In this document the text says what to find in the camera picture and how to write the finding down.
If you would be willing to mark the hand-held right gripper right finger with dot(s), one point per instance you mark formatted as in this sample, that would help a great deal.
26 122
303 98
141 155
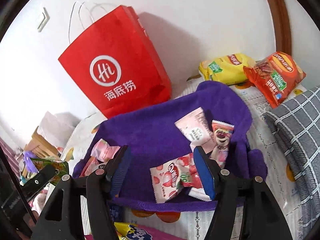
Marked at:
205 172

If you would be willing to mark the white snack packet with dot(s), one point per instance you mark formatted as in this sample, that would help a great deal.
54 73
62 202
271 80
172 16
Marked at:
198 195

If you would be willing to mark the pale pink snack packet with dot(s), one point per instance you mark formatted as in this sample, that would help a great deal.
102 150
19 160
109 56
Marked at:
193 127

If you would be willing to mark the grey checked cloth with star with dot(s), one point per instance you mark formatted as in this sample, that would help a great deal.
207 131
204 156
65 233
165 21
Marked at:
300 135

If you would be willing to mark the brown wooden door frame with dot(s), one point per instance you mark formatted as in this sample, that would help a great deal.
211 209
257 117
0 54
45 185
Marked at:
277 12

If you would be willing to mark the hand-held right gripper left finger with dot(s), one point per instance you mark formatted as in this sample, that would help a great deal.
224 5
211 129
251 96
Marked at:
120 172

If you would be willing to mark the yellow chips bag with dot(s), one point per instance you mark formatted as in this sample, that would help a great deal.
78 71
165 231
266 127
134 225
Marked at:
225 67

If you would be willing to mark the purple cloth tray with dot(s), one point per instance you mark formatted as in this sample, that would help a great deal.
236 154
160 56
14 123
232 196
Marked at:
150 135

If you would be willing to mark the red paper bag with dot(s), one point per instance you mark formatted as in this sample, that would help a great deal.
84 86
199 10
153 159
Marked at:
120 55

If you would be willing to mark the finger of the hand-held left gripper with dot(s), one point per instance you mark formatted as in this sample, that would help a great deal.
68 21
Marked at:
37 180

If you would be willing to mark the green snack packet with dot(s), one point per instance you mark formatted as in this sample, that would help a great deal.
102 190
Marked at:
58 167

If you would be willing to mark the yellow snack packet blue print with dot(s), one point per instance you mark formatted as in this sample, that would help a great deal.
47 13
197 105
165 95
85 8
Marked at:
122 230

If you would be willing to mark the white light switch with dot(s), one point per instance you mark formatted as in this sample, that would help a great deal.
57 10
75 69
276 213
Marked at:
43 20

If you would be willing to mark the orange chips bag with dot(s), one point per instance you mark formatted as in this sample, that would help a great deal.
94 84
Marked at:
272 80

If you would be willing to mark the wooden chair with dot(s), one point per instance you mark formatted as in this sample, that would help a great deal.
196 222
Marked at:
37 142

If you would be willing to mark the bear print snack packet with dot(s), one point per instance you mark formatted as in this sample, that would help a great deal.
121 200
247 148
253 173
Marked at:
221 140

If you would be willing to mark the strawberry print snack packet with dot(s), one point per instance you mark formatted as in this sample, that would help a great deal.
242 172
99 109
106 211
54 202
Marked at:
170 180

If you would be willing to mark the white plastic bag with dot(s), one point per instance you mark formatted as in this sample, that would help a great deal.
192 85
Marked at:
55 127

